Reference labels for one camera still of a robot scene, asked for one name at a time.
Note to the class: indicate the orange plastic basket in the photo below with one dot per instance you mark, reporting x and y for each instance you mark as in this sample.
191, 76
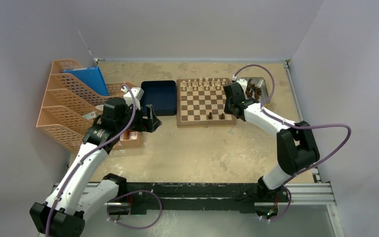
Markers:
129, 139

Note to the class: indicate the row of light chess pieces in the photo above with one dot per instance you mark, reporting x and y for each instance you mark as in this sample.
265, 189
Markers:
202, 84

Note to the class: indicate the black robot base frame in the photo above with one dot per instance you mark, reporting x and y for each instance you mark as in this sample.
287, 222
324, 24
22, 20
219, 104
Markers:
242, 197

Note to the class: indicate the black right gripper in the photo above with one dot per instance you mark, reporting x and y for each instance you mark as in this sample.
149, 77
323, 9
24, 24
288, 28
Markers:
226, 108

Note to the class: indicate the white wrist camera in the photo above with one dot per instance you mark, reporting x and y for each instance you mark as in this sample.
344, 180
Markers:
243, 82
137, 93

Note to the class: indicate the wooden chess board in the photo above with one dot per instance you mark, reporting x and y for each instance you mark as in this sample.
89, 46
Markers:
193, 108

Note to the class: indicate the blue folder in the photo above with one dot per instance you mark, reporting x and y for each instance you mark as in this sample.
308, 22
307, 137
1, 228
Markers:
92, 77

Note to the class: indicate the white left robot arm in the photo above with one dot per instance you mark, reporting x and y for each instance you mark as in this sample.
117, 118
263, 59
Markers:
65, 211

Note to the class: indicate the gold metal tin tray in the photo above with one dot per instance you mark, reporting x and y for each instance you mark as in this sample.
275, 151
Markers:
260, 82

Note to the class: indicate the dark blue tin box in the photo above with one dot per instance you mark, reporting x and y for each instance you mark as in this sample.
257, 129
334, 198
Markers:
162, 95

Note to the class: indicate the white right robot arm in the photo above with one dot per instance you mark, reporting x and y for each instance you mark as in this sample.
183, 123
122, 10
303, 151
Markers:
296, 147

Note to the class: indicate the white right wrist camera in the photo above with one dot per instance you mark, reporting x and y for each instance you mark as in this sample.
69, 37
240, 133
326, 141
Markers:
243, 82

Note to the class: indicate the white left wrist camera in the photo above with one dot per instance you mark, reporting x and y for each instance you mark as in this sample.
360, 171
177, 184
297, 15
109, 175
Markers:
137, 93

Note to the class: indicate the orange plastic file rack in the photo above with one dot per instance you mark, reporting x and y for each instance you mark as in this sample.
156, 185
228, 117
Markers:
66, 100

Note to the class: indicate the pile of dark chess pieces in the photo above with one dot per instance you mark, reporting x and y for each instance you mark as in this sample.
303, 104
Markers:
253, 91

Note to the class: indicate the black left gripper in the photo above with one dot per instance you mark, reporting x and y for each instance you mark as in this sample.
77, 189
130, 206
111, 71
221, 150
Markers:
147, 125

